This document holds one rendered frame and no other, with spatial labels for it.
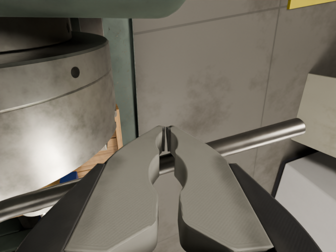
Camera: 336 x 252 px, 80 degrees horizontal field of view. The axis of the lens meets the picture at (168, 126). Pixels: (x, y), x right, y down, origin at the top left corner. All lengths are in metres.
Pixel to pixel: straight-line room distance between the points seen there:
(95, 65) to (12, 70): 0.08
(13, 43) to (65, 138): 0.10
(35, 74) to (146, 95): 1.38
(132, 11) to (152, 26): 1.28
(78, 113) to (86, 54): 0.06
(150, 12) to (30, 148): 0.16
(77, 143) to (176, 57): 1.36
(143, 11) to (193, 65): 1.45
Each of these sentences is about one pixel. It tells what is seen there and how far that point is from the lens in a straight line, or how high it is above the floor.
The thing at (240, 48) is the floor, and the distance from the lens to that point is 1.83.
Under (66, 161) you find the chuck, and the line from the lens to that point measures 0.25.
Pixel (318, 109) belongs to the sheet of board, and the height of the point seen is 0.18.
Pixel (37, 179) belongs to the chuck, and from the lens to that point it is 0.24.
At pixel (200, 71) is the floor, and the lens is 1.67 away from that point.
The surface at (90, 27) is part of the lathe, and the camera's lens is 0.54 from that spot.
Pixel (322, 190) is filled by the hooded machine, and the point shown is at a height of 0.55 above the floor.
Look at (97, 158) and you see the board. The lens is 0.65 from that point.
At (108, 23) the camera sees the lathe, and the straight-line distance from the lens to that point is 0.87.
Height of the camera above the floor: 1.41
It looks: 54 degrees down
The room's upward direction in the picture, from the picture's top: 144 degrees clockwise
